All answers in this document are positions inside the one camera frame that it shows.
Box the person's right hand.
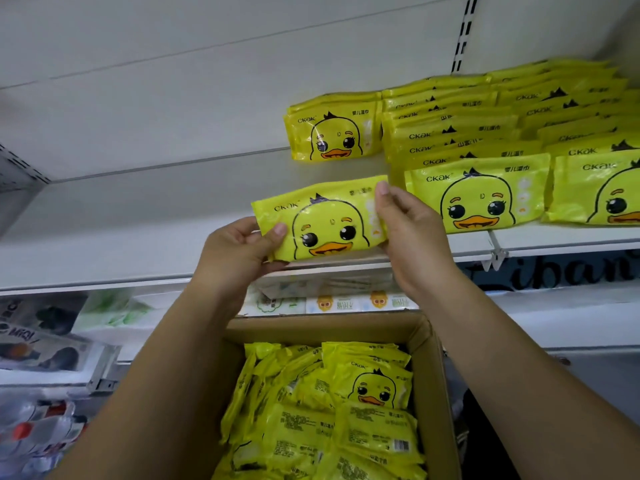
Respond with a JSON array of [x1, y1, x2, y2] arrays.
[[375, 181, 461, 301]]

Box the person's left hand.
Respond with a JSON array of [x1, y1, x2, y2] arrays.
[[190, 217, 291, 316]]

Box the brown cardboard box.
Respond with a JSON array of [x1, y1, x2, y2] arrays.
[[190, 311, 463, 480]]

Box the white metal shelf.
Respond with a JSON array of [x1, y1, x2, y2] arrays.
[[0, 0, 640, 396]]

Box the person's left forearm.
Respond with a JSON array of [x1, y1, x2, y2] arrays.
[[50, 285, 241, 480]]

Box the person's right forearm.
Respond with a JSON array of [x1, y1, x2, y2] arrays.
[[420, 269, 640, 480]]

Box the white duck tissue pack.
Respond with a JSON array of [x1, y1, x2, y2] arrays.
[[240, 269, 421, 318]]

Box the person's black trousers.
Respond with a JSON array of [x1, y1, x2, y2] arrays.
[[450, 389, 521, 480]]

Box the white pegboard shelf unit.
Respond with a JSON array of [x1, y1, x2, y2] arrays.
[[0, 145, 51, 236]]

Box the green white tissue pack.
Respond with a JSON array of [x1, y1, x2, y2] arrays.
[[75, 289, 156, 336]]

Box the MIQI boxes with fruit print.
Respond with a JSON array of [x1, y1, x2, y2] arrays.
[[0, 295, 111, 381]]

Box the pack of red-capped bottles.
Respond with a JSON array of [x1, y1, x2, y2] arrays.
[[0, 395, 91, 480]]

